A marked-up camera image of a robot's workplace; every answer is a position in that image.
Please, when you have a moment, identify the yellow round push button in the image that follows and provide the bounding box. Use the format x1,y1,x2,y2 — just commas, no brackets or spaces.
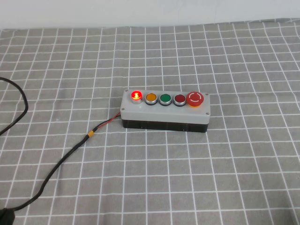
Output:
144,92,158,106

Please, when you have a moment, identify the red indicator lamp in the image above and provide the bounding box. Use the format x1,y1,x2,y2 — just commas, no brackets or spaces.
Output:
130,90,143,104

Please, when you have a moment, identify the grey white-checked tablecloth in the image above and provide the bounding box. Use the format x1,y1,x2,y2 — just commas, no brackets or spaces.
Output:
0,18,300,225

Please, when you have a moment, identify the red mushroom emergency stop button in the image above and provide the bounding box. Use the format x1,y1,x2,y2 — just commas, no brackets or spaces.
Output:
186,90,204,108

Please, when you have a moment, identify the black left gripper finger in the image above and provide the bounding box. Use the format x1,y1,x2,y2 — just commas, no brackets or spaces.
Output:
0,207,10,225
7,210,16,225

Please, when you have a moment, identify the black power cable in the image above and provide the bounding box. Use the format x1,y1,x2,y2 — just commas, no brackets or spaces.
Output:
0,76,122,211

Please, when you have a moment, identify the green round push button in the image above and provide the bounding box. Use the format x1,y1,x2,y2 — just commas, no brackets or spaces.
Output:
158,93,173,107

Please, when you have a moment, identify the thin red wire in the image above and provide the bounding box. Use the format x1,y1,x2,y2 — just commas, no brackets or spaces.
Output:
92,112,122,132

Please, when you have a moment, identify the grey and black button box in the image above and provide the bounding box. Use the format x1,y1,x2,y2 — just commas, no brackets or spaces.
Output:
119,89,211,134

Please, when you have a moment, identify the red round push button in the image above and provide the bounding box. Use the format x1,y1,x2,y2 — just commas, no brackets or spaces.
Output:
173,93,188,107

